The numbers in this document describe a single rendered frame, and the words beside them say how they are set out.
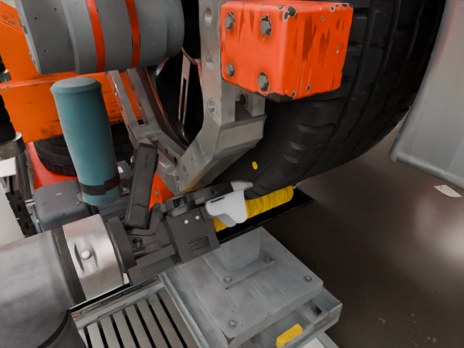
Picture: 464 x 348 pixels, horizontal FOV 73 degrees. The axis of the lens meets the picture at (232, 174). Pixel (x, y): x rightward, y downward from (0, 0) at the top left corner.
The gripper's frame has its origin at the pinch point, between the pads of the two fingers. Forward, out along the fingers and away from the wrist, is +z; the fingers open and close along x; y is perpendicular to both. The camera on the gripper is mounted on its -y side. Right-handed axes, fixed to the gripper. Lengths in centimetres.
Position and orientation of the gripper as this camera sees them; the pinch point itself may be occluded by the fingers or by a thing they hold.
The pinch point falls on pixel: (243, 183)
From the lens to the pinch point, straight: 48.2
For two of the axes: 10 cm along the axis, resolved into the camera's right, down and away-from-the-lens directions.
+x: 3.8, -3.0, -8.7
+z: 8.4, -2.8, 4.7
